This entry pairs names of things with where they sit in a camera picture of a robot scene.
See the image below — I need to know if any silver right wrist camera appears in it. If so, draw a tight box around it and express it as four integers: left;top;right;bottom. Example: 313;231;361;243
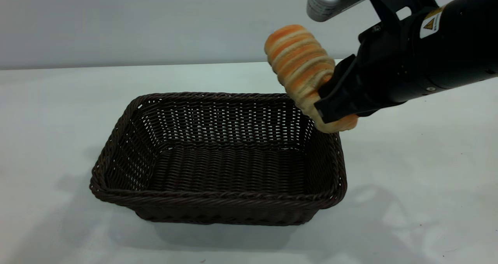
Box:
307;0;368;22

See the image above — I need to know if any black woven wicker basket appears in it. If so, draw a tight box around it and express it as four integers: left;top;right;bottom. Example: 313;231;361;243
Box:
89;92;347;226

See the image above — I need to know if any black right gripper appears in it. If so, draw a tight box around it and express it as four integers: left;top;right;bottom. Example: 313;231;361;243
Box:
314;18;421;124

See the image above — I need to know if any striped orange bread roll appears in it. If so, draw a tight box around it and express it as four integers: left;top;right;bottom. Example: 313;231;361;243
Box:
265;25;359;134

